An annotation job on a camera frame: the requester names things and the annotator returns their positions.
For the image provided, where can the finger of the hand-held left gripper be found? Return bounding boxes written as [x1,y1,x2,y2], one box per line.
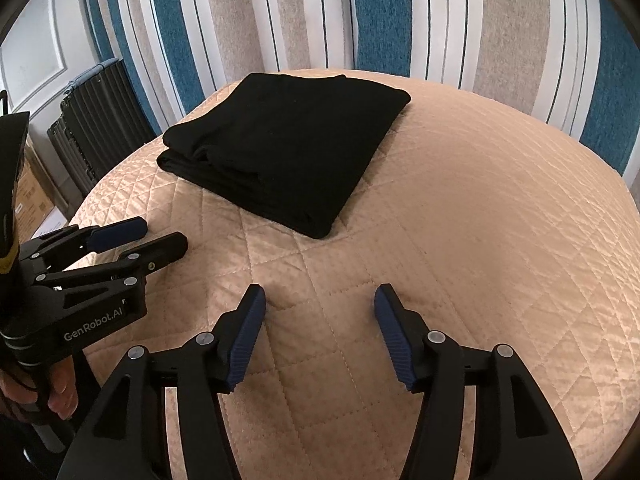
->
[34,232,189,312]
[19,216,149,263]

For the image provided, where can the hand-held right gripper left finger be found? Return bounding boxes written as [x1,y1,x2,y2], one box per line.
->
[57,284,267,480]

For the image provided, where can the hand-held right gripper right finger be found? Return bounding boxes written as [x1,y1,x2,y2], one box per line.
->
[374,283,583,480]

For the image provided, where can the black pants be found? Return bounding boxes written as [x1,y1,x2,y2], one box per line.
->
[156,73,412,240]

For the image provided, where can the person's left hand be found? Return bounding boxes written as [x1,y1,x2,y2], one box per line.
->
[0,358,81,423]

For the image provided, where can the small dark ribbed suitcase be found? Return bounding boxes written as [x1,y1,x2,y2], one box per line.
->
[46,114,106,197]

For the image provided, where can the cardboard box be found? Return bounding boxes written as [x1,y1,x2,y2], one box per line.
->
[12,132,69,241]

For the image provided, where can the large dark ribbed suitcase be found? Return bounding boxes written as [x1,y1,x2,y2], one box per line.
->
[60,58,157,171]

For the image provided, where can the beige quilted bedspread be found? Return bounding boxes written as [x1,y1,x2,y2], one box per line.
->
[65,67,640,480]

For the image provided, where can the blue striped fabric cover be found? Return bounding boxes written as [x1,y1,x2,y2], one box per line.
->
[82,0,640,181]

